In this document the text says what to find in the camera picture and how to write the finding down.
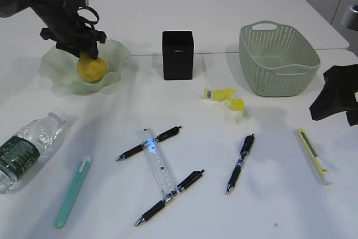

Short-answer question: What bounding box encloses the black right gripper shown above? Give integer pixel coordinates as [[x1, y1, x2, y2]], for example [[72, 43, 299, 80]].
[[309, 64, 357, 126]]

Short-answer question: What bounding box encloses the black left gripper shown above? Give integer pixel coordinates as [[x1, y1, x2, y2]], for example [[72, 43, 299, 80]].
[[29, 0, 107, 59]]

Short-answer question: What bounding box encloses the yellow pear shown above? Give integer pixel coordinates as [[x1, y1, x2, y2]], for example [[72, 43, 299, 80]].
[[77, 52, 108, 83]]

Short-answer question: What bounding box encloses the yellow white waste paper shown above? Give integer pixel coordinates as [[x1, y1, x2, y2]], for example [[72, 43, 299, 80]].
[[199, 87, 246, 124]]

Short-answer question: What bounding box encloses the clear plastic water bottle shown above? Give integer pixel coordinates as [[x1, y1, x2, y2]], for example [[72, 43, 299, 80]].
[[1, 109, 67, 194]]

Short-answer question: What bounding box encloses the mint green pen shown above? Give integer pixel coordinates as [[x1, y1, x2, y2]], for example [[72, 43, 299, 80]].
[[54, 156, 92, 229]]

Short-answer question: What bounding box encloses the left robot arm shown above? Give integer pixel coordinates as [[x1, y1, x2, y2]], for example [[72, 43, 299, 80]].
[[1, 0, 107, 59]]

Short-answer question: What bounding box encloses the green wavy glass plate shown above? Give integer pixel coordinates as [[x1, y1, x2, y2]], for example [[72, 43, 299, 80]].
[[39, 39, 131, 94]]

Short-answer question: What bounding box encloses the green woven plastic basket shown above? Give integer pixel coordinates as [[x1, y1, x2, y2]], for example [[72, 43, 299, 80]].
[[239, 21, 321, 97]]

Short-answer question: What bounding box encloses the black square pen holder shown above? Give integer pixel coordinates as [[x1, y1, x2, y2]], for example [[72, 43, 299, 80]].
[[162, 31, 194, 81]]

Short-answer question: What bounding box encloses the yellow utility knife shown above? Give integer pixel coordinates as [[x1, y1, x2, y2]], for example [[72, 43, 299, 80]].
[[296, 128, 334, 185]]

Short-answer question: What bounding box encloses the black pen right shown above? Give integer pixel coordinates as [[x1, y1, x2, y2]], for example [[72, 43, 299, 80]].
[[226, 134, 255, 195]]

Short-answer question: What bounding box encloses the black pen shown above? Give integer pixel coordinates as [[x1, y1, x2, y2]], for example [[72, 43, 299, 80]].
[[226, 134, 255, 195], [116, 126, 182, 161], [134, 170, 205, 227]]

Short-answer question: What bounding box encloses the black pen upper left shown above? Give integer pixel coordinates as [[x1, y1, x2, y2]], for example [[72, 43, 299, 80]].
[[116, 126, 182, 161]]

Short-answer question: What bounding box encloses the clear plastic ruler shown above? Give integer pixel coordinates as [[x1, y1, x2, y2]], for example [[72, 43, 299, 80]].
[[136, 128, 178, 202]]

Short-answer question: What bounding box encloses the black pen lower middle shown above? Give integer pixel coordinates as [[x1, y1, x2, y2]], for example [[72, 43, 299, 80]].
[[134, 170, 205, 227]]

